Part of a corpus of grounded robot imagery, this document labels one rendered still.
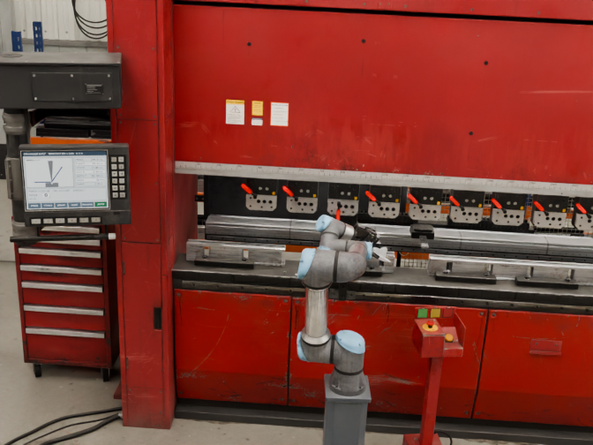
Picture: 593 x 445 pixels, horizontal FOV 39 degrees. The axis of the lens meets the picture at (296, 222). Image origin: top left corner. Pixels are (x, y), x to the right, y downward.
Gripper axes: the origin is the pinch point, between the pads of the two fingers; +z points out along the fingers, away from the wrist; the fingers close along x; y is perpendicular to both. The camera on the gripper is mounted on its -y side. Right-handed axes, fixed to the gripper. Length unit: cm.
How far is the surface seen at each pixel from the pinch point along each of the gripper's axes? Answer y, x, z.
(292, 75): 38, 66, -55
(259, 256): -51, 57, -26
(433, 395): -54, -9, 61
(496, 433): -70, 2, 118
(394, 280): -24, 31, 31
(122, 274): -83, 51, -86
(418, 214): 9.7, 39.9, 27.3
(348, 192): 2, 50, -6
